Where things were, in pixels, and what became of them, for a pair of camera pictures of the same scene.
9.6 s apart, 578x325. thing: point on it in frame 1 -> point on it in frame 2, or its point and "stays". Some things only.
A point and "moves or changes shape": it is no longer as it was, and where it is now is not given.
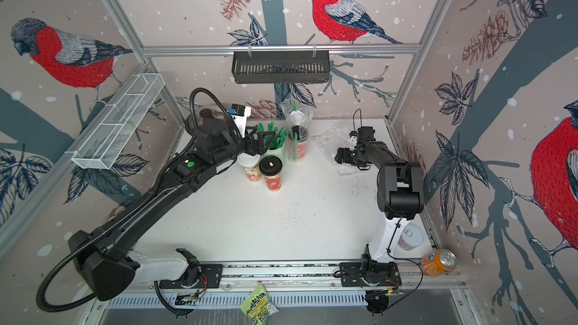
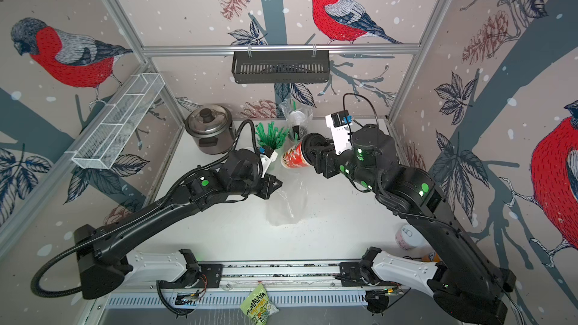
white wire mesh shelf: x=118 y=121 stays
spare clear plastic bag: x=329 y=141 moves or changes shape
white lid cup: x=296 y=117 stays
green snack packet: x=258 y=305 stays
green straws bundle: x=278 y=135 stays
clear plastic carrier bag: x=299 y=117 stays
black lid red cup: x=271 y=167 moves or changes shape
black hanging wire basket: x=281 y=67 stays
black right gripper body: x=351 y=156 -> x=328 y=156
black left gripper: x=261 y=147 -> x=269 y=186
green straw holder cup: x=279 y=152 stays
